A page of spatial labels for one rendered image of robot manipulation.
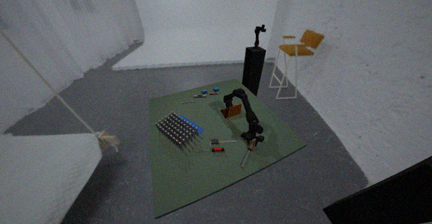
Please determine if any brown-handled screwdriver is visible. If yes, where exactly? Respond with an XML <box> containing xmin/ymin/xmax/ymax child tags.
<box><xmin>248</xmin><ymin>140</ymin><xmax>255</xmax><ymax>154</ymax></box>

